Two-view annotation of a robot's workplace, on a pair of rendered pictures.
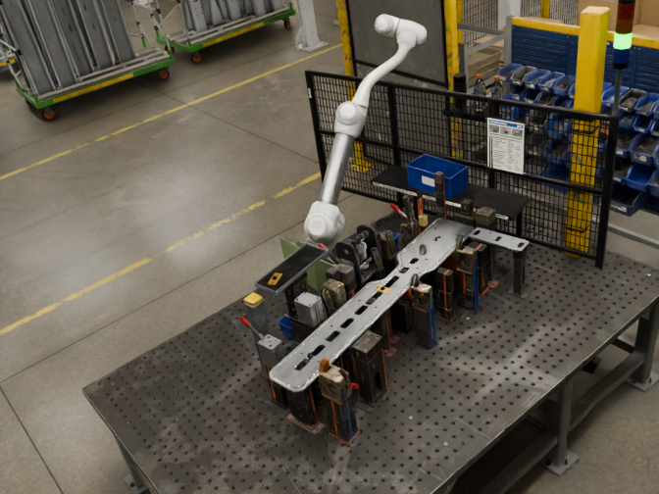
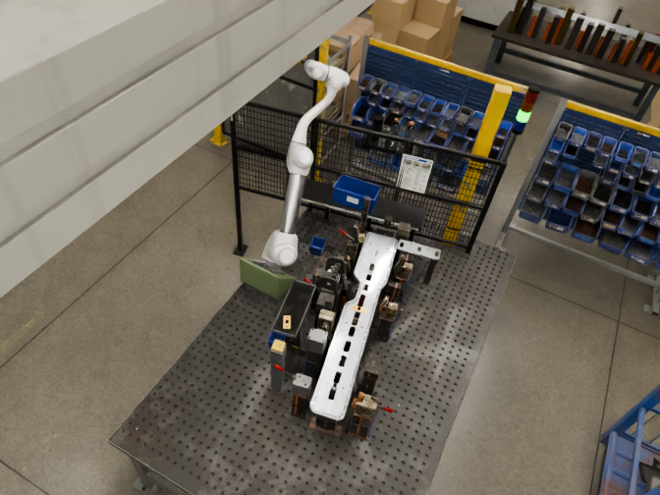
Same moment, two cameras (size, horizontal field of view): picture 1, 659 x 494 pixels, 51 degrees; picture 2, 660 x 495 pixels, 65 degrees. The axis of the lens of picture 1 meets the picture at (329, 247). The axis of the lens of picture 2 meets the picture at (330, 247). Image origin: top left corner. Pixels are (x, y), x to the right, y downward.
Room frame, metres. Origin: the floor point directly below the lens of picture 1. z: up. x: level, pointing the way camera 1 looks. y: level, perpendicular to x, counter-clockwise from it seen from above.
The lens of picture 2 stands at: (1.07, 1.00, 3.53)
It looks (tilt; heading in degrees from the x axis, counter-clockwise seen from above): 47 degrees down; 327
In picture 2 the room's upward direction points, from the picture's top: 7 degrees clockwise
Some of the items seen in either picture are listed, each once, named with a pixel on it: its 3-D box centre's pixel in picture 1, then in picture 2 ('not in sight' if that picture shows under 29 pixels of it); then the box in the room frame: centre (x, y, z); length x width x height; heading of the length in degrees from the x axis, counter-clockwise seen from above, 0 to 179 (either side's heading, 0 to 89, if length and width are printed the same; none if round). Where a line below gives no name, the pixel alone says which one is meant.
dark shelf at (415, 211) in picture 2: (446, 190); (362, 203); (3.32, -0.70, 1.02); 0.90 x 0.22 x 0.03; 46
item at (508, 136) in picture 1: (506, 145); (413, 173); (3.19, -1.00, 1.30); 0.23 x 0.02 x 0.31; 46
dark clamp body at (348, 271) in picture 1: (348, 299); (324, 314); (2.64, -0.05, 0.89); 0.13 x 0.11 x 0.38; 46
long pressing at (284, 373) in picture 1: (381, 293); (358, 312); (2.51, -0.21, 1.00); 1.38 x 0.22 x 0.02; 136
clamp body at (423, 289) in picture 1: (423, 316); (385, 321); (2.45, -0.38, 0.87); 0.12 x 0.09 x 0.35; 46
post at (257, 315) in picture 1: (263, 338); (278, 368); (2.41, 0.37, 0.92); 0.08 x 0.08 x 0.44; 46
